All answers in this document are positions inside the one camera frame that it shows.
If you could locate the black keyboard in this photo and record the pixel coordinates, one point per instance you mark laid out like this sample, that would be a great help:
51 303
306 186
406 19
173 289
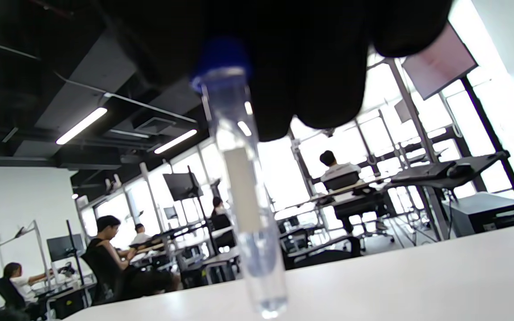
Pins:
422 172

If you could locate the person's right hand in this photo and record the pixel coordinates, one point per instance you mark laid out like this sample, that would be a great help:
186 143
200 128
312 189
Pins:
310 53

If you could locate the black stand pole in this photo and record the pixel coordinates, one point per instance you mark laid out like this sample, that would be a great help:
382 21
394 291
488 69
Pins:
487 125

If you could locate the long ceiling light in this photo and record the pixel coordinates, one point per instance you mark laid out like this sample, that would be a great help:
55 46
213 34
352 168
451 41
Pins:
175 141
80 125

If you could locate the black computer tower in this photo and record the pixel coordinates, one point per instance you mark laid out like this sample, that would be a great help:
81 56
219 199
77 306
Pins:
484 214

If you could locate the blue-capped test tube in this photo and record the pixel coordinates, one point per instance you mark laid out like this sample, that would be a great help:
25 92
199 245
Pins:
243 191

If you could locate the black monitor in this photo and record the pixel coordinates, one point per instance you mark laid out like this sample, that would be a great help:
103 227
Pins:
181 186
63 247

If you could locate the large tilted screen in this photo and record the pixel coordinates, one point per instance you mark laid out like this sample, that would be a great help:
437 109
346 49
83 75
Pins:
440 64

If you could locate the black computer mouse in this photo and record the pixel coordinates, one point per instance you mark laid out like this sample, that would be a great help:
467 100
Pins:
460 170

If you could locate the black office chair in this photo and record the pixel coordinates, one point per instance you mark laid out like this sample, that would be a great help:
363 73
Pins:
324 257

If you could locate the black keyboard tray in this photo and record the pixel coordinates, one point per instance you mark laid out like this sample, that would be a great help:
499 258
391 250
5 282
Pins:
484 167

